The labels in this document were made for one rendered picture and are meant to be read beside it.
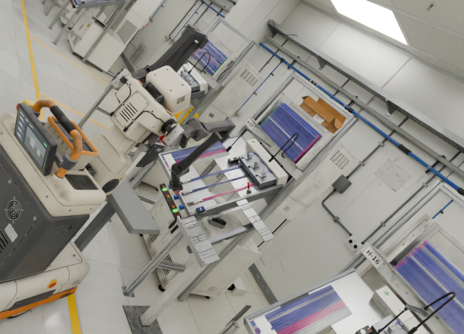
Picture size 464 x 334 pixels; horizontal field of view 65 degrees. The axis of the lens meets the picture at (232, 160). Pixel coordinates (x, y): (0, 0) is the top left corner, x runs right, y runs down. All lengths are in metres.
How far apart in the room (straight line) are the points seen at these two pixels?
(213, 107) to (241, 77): 0.42
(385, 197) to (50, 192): 3.12
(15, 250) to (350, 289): 1.65
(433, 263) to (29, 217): 1.88
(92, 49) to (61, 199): 5.25
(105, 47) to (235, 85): 3.42
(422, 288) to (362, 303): 0.31
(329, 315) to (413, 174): 2.18
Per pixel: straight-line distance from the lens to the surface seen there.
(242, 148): 2.97
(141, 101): 1.82
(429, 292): 2.14
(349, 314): 2.13
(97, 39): 6.69
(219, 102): 3.81
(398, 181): 3.95
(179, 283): 2.43
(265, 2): 5.72
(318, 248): 4.06
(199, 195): 2.54
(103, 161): 1.95
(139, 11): 6.69
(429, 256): 2.16
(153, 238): 3.12
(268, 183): 2.61
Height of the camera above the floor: 1.60
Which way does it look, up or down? 11 degrees down
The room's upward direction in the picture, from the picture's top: 42 degrees clockwise
